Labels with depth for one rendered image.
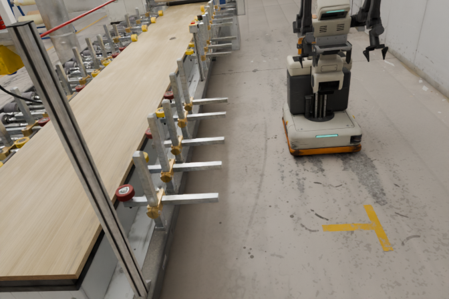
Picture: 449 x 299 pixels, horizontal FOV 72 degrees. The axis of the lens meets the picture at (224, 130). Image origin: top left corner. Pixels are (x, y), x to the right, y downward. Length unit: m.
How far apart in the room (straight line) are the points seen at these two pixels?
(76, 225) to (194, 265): 1.03
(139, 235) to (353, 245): 1.38
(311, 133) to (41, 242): 2.14
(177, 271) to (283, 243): 0.73
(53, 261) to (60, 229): 0.15
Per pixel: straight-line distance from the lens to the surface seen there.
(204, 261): 2.23
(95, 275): 1.44
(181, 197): 1.42
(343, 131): 2.86
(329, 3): 2.42
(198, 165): 1.60
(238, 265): 2.18
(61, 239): 1.40
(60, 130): 0.86
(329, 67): 2.61
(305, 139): 2.80
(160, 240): 1.48
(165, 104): 1.67
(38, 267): 1.35
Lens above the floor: 1.80
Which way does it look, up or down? 32 degrees down
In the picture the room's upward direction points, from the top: 8 degrees counter-clockwise
